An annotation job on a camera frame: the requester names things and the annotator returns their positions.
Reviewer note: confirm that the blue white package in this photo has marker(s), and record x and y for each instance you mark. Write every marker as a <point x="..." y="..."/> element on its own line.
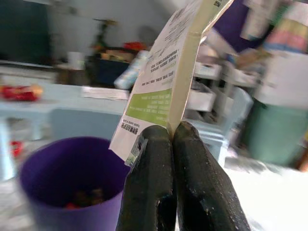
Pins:
<point x="130" y="72"/>

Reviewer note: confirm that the teal plastic container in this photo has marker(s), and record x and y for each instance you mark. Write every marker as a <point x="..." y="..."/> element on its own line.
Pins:
<point x="276" y="134"/>

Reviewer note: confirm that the purple rubbish bin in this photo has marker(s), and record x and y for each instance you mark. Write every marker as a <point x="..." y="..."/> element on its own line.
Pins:
<point x="48" y="168"/>

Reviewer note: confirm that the red snack packet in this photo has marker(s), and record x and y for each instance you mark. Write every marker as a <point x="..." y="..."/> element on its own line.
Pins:
<point x="19" y="92"/>

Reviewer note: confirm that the light blue plastic table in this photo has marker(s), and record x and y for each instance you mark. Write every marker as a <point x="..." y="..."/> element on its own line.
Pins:
<point x="72" y="113"/>

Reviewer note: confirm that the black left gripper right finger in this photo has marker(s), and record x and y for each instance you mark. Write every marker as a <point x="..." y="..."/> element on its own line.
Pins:
<point x="202" y="183"/>

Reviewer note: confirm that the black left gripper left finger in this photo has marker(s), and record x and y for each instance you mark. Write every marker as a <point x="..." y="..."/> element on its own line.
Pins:
<point x="149" y="180"/>

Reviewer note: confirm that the white cup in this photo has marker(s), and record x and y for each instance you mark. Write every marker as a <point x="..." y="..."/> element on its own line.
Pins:
<point x="75" y="60"/>

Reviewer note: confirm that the purple cloth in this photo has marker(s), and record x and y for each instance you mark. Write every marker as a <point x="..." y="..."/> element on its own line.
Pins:
<point x="233" y="24"/>

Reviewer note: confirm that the beige green printed carton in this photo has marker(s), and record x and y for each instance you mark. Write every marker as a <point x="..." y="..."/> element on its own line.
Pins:
<point x="154" y="72"/>

